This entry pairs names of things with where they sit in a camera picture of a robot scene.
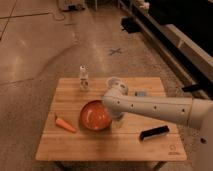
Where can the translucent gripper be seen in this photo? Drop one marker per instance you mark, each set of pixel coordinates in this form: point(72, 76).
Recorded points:
point(117, 124)

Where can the white plastic cup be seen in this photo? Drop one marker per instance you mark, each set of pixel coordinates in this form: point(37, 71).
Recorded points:
point(112, 80)

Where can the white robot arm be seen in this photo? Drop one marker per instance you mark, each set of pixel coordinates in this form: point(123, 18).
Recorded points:
point(190, 112)

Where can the orange ceramic bowl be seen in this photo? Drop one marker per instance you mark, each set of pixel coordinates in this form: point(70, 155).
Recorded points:
point(94, 116)

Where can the blue sponge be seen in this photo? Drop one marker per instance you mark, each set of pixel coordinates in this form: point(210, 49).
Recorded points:
point(140, 94)

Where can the white device on floor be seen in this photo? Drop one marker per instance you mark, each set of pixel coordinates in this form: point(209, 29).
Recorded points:
point(66, 5)

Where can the orange carrot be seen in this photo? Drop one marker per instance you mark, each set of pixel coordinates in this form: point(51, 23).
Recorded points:
point(64, 124)

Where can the black white board eraser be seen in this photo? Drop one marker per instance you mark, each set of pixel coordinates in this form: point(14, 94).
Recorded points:
point(153, 132)

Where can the black box on floor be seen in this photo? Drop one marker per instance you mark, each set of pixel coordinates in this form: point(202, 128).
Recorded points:
point(130, 25)

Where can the wooden folding table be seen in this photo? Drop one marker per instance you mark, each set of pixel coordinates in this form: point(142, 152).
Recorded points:
point(58, 144)

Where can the clear plastic bottle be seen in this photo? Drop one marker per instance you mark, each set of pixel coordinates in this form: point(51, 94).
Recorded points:
point(83, 76)

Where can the long dark bench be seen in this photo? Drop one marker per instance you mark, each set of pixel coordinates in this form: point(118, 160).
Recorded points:
point(190, 63)

